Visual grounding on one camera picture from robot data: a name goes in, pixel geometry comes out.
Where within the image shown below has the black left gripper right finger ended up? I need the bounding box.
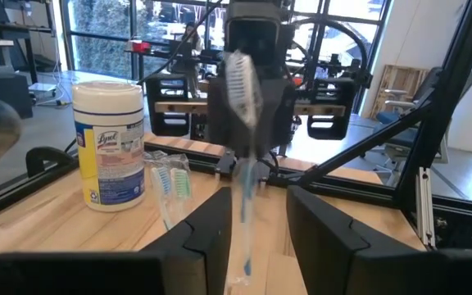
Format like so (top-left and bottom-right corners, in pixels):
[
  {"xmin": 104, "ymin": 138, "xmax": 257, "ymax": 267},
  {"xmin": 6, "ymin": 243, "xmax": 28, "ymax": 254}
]
[{"xmin": 287, "ymin": 184, "xmax": 472, "ymax": 295}]

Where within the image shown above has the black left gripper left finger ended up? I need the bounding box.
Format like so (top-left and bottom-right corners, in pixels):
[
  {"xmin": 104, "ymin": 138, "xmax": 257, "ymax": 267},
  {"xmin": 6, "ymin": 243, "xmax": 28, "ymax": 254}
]
[{"xmin": 0, "ymin": 186, "xmax": 234, "ymax": 295}]

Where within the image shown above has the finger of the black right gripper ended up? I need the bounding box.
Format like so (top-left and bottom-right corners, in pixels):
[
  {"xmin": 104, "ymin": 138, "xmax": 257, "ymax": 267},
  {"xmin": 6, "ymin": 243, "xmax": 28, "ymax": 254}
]
[
  {"xmin": 256, "ymin": 79, "xmax": 299, "ymax": 160},
  {"xmin": 207, "ymin": 77, "xmax": 248, "ymax": 159}
]

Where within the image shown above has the toothbrushes compartment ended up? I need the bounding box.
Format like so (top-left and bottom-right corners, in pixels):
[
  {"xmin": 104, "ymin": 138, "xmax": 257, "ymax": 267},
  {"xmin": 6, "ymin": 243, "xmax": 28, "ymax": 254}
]
[{"xmin": 223, "ymin": 49, "xmax": 264, "ymax": 288}]

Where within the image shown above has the blue toothbrush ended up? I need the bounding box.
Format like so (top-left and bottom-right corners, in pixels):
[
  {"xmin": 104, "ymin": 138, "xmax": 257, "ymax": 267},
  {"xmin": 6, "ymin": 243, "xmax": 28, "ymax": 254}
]
[{"xmin": 147, "ymin": 157, "xmax": 176, "ymax": 231}]

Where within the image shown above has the red box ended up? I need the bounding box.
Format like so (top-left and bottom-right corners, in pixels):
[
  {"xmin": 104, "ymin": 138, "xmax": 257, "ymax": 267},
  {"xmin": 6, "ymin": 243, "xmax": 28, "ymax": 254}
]
[{"xmin": 131, "ymin": 39, "xmax": 152, "ymax": 53}]

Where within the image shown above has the white yellow Lysol wipes canister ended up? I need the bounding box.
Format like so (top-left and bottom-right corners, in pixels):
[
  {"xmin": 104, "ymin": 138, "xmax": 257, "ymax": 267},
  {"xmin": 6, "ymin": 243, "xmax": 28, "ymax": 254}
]
[{"xmin": 71, "ymin": 80, "xmax": 147, "ymax": 213}]

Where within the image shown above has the silver aluminium extrusion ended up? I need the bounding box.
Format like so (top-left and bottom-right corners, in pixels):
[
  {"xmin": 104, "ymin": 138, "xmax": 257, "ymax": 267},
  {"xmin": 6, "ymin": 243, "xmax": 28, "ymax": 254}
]
[{"xmin": 415, "ymin": 166, "xmax": 437, "ymax": 249}]

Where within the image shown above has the grey office chair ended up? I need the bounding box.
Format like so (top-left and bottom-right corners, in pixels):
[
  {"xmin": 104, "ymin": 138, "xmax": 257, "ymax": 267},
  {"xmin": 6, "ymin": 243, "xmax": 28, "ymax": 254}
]
[{"xmin": 374, "ymin": 67, "xmax": 472, "ymax": 188}]

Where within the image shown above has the wooden pallet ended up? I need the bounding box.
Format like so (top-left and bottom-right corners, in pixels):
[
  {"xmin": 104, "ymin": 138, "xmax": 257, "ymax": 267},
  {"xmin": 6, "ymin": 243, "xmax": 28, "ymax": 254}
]
[{"xmin": 369, "ymin": 64, "xmax": 430, "ymax": 120}]

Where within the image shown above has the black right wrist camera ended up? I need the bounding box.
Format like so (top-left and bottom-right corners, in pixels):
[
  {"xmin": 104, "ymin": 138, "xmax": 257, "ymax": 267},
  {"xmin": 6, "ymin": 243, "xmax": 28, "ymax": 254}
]
[{"xmin": 224, "ymin": 16, "xmax": 283, "ymax": 69}]

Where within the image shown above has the black diagonal frame strut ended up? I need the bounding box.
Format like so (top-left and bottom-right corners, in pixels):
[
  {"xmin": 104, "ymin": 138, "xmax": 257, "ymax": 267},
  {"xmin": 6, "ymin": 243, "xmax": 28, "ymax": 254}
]
[{"xmin": 295, "ymin": 102, "xmax": 440, "ymax": 188}]

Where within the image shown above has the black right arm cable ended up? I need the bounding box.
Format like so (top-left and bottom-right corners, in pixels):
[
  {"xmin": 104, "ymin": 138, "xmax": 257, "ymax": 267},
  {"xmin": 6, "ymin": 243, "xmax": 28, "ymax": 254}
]
[{"xmin": 288, "ymin": 18, "xmax": 370, "ymax": 89}]

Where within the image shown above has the black curved clamp handle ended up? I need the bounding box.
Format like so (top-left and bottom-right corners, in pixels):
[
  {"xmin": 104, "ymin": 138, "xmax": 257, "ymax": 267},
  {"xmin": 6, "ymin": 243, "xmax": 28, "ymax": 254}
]
[{"xmin": 25, "ymin": 146, "xmax": 78, "ymax": 178}]

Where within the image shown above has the black rig frame post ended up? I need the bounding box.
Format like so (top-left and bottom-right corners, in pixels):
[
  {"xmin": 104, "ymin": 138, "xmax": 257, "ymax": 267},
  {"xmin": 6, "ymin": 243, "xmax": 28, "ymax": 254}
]
[{"xmin": 393, "ymin": 0, "xmax": 472, "ymax": 208}]

